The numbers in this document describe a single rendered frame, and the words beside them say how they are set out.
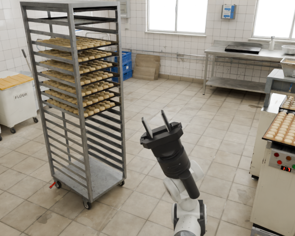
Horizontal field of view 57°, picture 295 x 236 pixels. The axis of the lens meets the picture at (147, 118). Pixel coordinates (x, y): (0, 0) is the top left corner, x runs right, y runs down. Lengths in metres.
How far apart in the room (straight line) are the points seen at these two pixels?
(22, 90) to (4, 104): 0.33
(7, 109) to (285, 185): 3.52
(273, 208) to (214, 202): 0.63
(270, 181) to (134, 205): 1.26
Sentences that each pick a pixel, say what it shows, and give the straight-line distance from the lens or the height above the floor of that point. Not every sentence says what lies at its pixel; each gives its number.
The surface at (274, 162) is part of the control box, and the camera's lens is 2.24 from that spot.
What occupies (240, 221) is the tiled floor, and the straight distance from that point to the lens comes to 2.77.
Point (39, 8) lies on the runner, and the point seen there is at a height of 1.77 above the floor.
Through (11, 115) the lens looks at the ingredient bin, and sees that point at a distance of 4.33.
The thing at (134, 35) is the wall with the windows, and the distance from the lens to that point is 6.76.
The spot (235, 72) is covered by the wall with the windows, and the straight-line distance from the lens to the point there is 6.12.
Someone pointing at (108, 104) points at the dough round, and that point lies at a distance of 2.46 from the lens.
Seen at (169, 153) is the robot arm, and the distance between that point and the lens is 0.78.
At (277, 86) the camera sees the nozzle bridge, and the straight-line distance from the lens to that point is 2.86.
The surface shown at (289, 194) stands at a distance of 2.40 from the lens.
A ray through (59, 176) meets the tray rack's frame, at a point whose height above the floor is 0.15.
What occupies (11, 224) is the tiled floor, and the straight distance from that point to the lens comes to 2.88.
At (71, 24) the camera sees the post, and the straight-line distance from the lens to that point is 2.02.
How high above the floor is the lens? 1.89
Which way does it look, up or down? 25 degrees down
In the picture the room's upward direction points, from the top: straight up
